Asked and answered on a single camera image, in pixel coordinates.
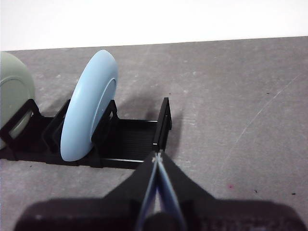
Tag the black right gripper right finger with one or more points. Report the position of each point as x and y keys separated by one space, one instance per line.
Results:
x=228 y=216

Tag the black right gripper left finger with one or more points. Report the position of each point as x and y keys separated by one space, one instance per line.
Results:
x=96 y=214

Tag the blue round plate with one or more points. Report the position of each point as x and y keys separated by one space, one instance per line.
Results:
x=84 y=108

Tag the green round plate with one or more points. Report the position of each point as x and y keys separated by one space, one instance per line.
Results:
x=14 y=91

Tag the black plate rack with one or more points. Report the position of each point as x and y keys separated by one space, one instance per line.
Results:
x=134 y=134

